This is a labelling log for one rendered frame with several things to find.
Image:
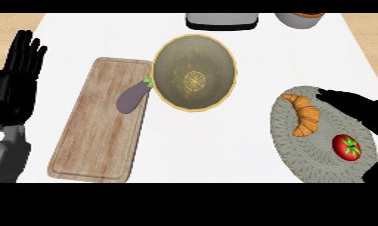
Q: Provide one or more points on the red tomato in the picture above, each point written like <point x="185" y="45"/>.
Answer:
<point x="346" y="147"/>

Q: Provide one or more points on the wooden cutting board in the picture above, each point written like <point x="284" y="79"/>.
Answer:
<point x="101" y="120"/>

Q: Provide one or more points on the purple eggplant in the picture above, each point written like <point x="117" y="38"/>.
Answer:
<point x="132" y="98"/>

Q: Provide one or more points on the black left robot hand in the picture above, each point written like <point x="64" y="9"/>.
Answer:
<point x="17" y="80"/>

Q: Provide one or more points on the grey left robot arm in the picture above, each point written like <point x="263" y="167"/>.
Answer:
<point x="11" y="153"/>

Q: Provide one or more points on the olive bowl with yellow rim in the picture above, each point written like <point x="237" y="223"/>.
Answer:
<point x="194" y="73"/>

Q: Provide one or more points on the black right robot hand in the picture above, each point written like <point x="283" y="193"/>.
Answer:
<point x="355" y="105"/>

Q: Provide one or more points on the golden croissant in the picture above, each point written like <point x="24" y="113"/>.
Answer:
<point x="305" y="116"/>

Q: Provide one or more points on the grey woven round placemat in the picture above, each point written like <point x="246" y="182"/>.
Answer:
<point x="315" y="146"/>

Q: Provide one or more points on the grey pot with orange rim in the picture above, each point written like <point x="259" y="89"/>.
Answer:
<point x="299" y="20"/>

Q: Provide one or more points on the grey and black appliance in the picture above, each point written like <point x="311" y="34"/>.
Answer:
<point x="222" y="21"/>

